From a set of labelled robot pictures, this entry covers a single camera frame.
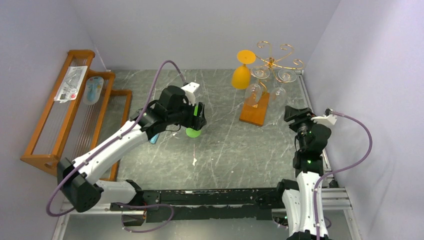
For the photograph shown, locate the clear wine glass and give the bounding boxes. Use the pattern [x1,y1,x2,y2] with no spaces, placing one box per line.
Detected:
[244,66,270,108]
[268,68,298,109]

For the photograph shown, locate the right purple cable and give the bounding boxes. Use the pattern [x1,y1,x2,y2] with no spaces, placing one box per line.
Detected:
[274,111,373,240]

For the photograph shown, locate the purple cable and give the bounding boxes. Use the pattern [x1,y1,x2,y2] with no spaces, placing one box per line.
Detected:
[274,111,373,240]
[46,60,186,234]

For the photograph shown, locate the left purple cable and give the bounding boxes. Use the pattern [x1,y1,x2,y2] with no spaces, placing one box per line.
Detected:
[46,60,186,234]

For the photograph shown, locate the green plastic wine glass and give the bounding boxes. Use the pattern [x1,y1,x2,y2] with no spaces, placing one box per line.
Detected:
[185,104,202,138]

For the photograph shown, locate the blue marker pen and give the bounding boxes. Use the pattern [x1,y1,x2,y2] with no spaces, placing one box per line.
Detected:
[149,133,160,145]

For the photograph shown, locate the white packaged item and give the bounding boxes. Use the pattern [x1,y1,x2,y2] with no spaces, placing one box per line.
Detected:
[54,65,88,103]

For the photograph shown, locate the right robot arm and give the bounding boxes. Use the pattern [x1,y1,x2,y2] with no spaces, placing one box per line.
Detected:
[274,105,332,240]

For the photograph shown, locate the wooden tiered shelf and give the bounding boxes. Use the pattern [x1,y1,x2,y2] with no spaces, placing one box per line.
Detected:
[20,49,132,176]

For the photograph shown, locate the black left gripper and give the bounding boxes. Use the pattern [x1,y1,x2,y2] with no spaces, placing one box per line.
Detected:
[168,98,207,132]

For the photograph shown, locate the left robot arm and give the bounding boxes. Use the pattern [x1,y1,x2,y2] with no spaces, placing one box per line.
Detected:
[57,82,207,213]

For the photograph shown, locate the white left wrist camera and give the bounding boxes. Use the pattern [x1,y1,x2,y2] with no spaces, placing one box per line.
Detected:
[181,82,200,106]

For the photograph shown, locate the yellow plastic wine glass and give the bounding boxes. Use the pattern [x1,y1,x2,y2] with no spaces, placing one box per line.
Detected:
[231,49,256,90]

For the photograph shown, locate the gold wire rack wooden base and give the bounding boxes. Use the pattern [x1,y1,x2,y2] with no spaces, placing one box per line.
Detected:
[239,40,304,127]

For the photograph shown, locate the light blue packaged item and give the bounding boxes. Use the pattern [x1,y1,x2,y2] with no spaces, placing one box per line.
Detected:
[82,76,104,106]

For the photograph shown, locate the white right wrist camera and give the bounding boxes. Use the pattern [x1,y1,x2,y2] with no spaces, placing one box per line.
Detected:
[311,108,338,127]

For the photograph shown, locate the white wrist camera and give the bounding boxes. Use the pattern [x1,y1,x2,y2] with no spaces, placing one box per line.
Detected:
[181,82,200,106]
[311,108,338,127]

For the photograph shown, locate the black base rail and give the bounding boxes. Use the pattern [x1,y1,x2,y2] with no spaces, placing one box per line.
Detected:
[109,184,288,223]

